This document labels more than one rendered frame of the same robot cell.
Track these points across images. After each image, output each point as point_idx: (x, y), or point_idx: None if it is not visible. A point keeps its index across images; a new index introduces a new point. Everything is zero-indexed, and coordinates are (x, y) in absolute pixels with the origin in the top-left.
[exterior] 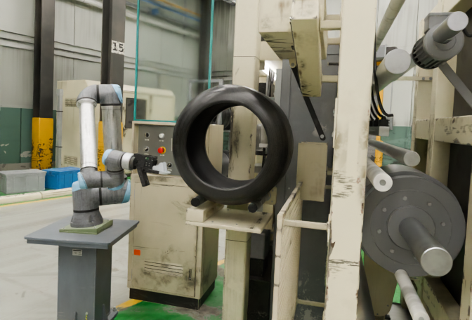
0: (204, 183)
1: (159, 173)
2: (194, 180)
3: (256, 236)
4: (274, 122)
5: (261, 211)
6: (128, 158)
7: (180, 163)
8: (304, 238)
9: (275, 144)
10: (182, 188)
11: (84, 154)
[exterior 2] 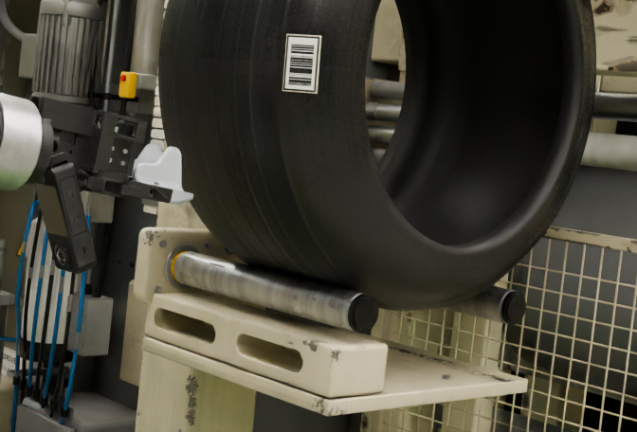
0: (412, 232)
1: (171, 201)
2: (381, 220)
3: (124, 431)
4: (591, 10)
5: (106, 337)
6: (35, 126)
7: (341, 149)
8: (277, 405)
9: (591, 86)
10: None
11: None
